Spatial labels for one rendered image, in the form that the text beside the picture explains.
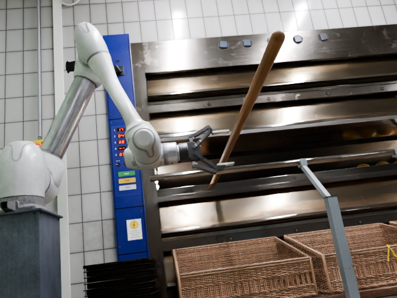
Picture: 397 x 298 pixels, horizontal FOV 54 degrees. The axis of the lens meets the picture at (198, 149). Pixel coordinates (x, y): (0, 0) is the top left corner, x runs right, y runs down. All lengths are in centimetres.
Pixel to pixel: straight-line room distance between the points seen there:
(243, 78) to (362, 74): 75
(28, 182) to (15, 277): 31
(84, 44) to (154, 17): 96
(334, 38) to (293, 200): 109
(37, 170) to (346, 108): 179
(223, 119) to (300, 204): 65
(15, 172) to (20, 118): 96
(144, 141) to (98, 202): 91
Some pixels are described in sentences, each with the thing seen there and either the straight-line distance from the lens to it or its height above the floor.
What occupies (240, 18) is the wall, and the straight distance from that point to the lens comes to 265.
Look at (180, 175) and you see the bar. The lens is 179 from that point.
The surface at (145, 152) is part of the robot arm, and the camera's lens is 134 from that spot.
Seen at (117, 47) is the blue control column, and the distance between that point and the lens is 247.
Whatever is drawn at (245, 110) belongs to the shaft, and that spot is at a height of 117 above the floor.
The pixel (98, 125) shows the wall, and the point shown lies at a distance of 229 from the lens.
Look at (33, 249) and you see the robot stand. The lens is 140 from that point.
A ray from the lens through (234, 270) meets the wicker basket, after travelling 164.
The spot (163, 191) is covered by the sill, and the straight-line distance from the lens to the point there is 215.
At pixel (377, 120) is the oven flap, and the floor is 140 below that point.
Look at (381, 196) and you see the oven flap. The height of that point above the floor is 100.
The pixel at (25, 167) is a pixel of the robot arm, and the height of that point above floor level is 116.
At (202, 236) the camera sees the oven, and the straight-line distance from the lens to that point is 212.
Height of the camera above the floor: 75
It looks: 17 degrees up
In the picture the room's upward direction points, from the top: 8 degrees counter-clockwise
